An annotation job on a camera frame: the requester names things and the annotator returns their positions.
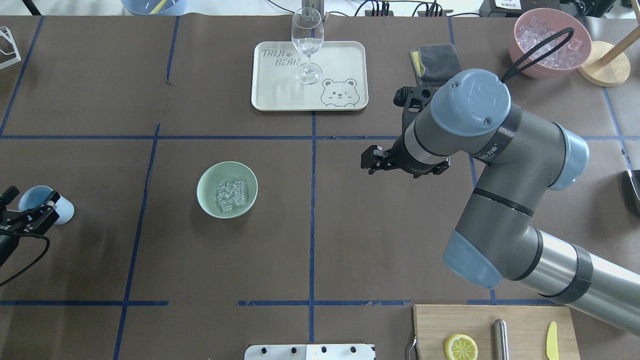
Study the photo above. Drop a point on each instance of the yellow plastic knife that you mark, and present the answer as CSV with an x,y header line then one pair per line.
x,y
551,342

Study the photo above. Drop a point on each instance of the steel ice scoop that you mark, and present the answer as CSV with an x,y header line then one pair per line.
x,y
632,191

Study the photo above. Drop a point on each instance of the green ceramic bowl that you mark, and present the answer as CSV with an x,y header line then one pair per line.
x,y
218,173

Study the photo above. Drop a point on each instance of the lemon half slice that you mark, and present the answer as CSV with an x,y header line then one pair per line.
x,y
460,346

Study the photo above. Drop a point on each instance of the white wire cup rack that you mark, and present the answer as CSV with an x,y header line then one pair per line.
x,y
9,52

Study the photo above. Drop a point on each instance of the clear wine glass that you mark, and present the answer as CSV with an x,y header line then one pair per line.
x,y
307,36

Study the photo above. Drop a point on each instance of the steel muddler black tip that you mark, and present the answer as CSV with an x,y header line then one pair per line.
x,y
501,340

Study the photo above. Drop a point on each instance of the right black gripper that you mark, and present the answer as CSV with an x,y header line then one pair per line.
x,y
411,167

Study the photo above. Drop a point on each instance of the wooden cup stand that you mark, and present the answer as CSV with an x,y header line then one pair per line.
x,y
608,65

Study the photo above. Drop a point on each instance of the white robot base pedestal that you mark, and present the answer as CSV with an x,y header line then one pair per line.
x,y
326,351

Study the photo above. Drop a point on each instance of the light blue plastic cup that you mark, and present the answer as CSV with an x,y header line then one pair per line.
x,y
40,195

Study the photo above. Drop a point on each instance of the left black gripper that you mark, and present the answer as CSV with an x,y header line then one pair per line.
x,y
6,225

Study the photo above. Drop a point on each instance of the pink bowl of ice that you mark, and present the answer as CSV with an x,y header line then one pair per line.
x,y
562,42

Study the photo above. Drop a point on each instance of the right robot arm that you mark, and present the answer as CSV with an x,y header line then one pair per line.
x,y
524,156

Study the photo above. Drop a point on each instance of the wooden cutting board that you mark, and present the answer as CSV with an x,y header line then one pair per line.
x,y
527,328

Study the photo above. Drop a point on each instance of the blue bowl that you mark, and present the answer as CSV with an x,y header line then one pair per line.
x,y
155,7

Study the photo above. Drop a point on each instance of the clear ice cubes pile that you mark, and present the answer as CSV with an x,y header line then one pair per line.
x,y
230,195

